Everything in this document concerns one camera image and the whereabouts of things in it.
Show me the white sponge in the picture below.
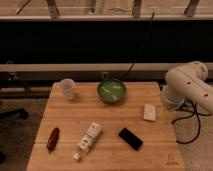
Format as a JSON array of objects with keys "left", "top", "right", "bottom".
[{"left": 144, "top": 104, "right": 156, "bottom": 122}]

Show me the black eraser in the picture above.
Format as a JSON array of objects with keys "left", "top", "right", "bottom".
[{"left": 118, "top": 128, "right": 143, "bottom": 151}]

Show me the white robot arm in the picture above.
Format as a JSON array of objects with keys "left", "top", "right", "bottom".
[{"left": 160, "top": 61, "right": 213, "bottom": 114}]

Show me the green bowl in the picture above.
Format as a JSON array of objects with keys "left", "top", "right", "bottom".
[{"left": 97, "top": 79, "right": 127, "bottom": 104}]

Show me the clear plastic measuring cup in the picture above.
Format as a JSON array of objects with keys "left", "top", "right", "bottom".
[{"left": 57, "top": 78, "right": 75, "bottom": 100}]

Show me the white plastic bottle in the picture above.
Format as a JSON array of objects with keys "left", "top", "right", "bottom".
[{"left": 73, "top": 122, "right": 102, "bottom": 161}]

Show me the dark red pocket knife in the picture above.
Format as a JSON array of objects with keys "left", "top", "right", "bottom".
[{"left": 47, "top": 127, "right": 59, "bottom": 152}]

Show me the black chair base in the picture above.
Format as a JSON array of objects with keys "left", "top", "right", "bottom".
[{"left": 0, "top": 108, "right": 29, "bottom": 119}]

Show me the black cable on floor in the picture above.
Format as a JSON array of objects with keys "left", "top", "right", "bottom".
[{"left": 171, "top": 99, "right": 213, "bottom": 145}]

